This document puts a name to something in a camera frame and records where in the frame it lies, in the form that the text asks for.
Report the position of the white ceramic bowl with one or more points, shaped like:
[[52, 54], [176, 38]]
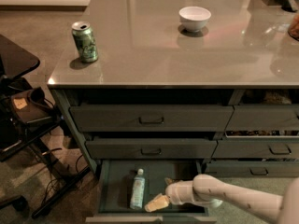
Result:
[[194, 19]]

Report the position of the grey drawer cabinet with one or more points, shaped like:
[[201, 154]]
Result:
[[243, 56]]

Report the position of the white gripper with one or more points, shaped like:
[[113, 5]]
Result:
[[175, 191]]

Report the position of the middle right drawer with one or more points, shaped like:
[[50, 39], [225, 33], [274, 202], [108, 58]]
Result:
[[257, 147]]

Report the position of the middle left drawer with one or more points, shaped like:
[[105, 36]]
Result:
[[150, 148]]

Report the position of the top right drawer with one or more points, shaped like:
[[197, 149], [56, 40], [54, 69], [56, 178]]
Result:
[[264, 118]]

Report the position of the top left drawer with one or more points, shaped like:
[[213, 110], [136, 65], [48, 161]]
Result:
[[151, 118]]

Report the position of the green soda can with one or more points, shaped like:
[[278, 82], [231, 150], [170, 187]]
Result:
[[82, 33]]

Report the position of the brown bag with tag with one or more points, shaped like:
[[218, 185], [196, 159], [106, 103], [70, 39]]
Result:
[[30, 106]]

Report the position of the blue plastic water bottle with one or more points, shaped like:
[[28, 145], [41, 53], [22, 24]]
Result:
[[138, 188]]

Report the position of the black side table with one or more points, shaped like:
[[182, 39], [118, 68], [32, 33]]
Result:
[[16, 61]]

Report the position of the brown object counter edge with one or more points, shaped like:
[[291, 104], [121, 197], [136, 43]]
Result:
[[293, 30]]

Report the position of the black cart frame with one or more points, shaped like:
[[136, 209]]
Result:
[[30, 136]]

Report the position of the bottom right drawer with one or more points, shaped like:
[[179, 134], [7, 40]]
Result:
[[252, 168]]

